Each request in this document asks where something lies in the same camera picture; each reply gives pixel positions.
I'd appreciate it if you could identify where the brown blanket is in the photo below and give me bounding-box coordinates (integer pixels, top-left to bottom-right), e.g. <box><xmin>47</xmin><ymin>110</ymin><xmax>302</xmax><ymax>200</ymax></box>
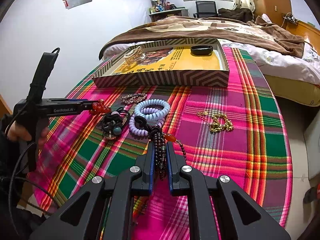
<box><xmin>99</xmin><ymin>16</ymin><xmax>305</xmax><ymax>59</ymax></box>

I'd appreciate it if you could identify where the grey drawer cabinet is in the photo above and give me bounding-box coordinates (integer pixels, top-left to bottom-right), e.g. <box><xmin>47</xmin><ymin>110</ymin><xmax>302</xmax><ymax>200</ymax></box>
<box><xmin>304</xmin><ymin>112</ymin><xmax>320</xmax><ymax>179</ymax></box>

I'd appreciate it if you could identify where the bed with floral sheet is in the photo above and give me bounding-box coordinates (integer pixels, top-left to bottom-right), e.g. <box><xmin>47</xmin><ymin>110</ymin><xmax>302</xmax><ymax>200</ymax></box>
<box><xmin>100</xmin><ymin>13</ymin><xmax>320</xmax><ymax>107</ymax></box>

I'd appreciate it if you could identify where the red bead bracelet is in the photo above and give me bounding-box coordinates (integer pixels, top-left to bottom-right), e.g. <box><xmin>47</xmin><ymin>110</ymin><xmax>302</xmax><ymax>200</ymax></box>
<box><xmin>88</xmin><ymin>99</ymin><xmax>112</xmax><ymax>116</ymax></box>

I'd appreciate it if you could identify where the light blue spiral hair tie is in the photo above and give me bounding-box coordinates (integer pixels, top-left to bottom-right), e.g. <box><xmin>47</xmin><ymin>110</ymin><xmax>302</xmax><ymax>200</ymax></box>
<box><xmin>134</xmin><ymin>99</ymin><xmax>171</xmax><ymax>121</ymax></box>

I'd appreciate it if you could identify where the plaid tablecloth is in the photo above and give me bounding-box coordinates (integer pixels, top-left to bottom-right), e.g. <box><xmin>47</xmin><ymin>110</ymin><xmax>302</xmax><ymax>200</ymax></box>
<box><xmin>28</xmin><ymin>48</ymin><xmax>293</xmax><ymax>226</ymax></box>

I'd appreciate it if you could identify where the left hand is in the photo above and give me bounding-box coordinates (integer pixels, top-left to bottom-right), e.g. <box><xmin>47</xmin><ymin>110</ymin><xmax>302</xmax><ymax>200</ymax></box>
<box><xmin>5</xmin><ymin>122</ymin><xmax>50</xmax><ymax>150</ymax></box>

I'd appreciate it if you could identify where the dark bead mala bracelet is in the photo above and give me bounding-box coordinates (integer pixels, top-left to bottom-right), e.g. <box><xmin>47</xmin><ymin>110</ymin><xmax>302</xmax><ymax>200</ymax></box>
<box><xmin>134</xmin><ymin>115</ymin><xmax>188</xmax><ymax>181</ymax></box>

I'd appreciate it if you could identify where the gold chain bracelet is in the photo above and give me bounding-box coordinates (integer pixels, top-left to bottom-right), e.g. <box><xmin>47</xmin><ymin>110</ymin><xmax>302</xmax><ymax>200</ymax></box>
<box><xmin>196</xmin><ymin>110</ymin><xmax>235</xmax><ymax>134</ymax></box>

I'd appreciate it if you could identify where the cola bottle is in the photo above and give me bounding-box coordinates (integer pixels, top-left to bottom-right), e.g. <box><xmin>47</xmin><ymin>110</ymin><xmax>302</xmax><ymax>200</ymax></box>
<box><xmin>303</xmin><ymin>184</ymin><xmax>320</xmax><ymax>204</ymax></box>

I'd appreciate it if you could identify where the desk with items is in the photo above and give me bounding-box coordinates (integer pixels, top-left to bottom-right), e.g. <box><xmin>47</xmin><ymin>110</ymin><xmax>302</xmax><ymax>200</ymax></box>
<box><xmin>149</xmin><ymin>0</ymin><xmax>189</xmax><ymax>22</ymax></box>

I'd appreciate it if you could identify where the black wristband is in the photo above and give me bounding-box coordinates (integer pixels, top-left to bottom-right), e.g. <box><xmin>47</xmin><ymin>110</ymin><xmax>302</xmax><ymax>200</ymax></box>
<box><xmin>190</xmin><ymin>45</ymin><xmax>213</xmax><ymax>56</ymax></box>

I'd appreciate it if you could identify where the wooden headboard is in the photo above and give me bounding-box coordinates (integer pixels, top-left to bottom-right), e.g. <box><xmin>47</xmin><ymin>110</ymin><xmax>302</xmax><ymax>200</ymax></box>
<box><xmin>286</xmin><ymin>21</ymin><xmax>320</xmax><ymax>53</ymax></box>

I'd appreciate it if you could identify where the purple spiral hair tie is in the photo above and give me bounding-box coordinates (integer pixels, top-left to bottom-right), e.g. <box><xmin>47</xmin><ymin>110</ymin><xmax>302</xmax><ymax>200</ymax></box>
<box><xmin>128</xmin><ymin>113</ymin><xmax>166</xmax><ymax>138</ymax></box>

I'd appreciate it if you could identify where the yellow patterned box tray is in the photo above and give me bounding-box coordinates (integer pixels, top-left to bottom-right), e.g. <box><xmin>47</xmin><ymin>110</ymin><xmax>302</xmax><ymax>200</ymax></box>
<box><xmin>92</xmin><ymin>38</ymin><xmax>230</xmax><ymax>88</ymax></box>

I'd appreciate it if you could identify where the translucent hair claw clip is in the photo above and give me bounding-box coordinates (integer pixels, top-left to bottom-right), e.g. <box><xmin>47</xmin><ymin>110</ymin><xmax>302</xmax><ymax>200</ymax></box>
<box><xmin>123</xmin><ymin>46</ymin><xmax>145</xmax><ymax>66</ymax></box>

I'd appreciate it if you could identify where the black office chair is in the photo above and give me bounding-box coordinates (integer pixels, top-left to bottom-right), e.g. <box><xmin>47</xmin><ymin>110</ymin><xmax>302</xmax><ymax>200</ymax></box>
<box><xmin>193</xmin><ymin>1</ymin><xmax>219</xmax><ymax>18</ymax></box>

